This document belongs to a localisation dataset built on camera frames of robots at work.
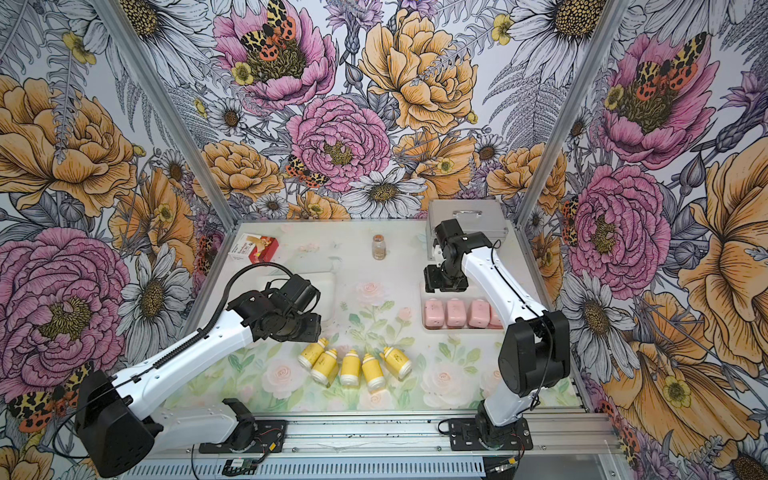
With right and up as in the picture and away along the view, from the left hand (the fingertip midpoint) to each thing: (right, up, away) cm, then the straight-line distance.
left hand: (305, 338), depth 78 cm
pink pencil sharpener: (+35, +4, +11) cm, 37 cm away
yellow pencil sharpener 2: (+5, -8, 0) cm, 10 cm away
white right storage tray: (+43, +11, +1) cm, 44 cm away
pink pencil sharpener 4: (+52, +3, +9) cm, 53 cm away
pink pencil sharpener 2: (+41, +4, +11) cm, 42 cm away
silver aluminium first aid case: (+50, +34, +24) cm, 65 cm away
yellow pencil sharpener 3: (+12, -7, +1) cm, 14 cm away
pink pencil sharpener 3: (+48, +4, +10) cm, 49 cm away
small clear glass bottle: (+18, +23, +30) cm, 42 cm away
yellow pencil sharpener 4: (+18, -9, -1) cm, 20 cm away
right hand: (+35, +11, +6) cm, 37 cm away
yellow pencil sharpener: (+1, -4, +1) cm, 5 cm away
